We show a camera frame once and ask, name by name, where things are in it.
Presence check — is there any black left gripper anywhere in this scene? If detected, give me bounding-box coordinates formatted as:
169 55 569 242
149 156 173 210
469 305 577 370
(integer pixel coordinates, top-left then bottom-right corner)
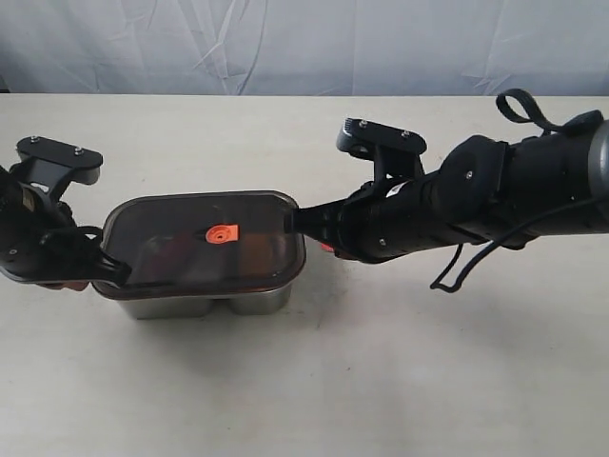
1 161 132 292

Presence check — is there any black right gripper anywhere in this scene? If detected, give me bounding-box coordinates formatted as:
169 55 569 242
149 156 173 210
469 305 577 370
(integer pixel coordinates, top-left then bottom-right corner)
284 175 457 263

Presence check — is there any steel two-compartment lunch box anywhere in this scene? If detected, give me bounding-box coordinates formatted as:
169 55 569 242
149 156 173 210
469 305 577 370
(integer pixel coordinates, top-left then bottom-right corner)
94 189 305 320

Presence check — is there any dark translucent lunch box lid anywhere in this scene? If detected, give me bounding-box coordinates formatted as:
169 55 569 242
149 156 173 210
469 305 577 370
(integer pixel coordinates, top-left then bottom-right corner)
94 189 307 302

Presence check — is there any yellow cheese wedge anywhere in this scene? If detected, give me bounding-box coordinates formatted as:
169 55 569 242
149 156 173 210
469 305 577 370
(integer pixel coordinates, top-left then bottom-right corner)
238 233 274 278

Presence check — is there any red sausage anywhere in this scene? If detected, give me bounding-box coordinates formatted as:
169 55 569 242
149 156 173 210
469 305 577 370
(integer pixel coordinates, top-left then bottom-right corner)
143 233 196 282

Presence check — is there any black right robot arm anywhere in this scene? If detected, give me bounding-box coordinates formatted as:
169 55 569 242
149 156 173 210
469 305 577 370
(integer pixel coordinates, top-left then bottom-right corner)
285 110 608 264

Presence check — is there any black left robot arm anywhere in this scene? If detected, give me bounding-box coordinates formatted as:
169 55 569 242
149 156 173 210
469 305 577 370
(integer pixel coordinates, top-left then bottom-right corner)
1 169 131 288

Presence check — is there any blue-grey backdrop cloth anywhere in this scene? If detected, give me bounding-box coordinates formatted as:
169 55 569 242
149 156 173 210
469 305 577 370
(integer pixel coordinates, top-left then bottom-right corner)
1 1 608 96

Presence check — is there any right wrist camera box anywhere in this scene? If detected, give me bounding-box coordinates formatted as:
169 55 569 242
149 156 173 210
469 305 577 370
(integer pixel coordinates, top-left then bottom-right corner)
336 118 427 182

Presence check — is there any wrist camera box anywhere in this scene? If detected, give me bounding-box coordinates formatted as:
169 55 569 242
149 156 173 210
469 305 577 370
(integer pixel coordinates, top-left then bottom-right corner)
336 118 427 182
11 136 104 196

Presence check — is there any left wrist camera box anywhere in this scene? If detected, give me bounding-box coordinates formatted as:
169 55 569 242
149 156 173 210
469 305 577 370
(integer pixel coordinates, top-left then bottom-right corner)
11 136 104 196

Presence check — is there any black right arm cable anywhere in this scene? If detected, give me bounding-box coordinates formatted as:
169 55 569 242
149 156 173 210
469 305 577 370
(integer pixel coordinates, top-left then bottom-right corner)
429 88 609 292

